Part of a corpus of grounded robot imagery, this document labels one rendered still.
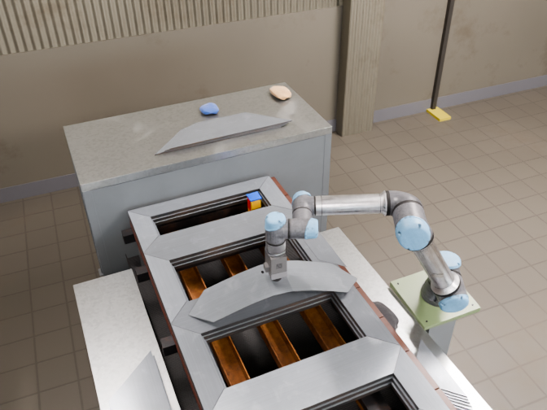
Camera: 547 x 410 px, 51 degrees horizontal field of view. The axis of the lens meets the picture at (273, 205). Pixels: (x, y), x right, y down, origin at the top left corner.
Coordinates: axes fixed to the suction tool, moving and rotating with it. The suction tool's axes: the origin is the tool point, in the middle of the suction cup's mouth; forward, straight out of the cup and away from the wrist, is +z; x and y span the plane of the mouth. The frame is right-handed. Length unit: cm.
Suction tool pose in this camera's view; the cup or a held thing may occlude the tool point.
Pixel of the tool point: (276, 280)
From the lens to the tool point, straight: 228.5
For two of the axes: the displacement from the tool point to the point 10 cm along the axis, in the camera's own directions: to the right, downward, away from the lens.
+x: 9.5, -1.9, 2.3
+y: 3.0, 5.7, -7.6
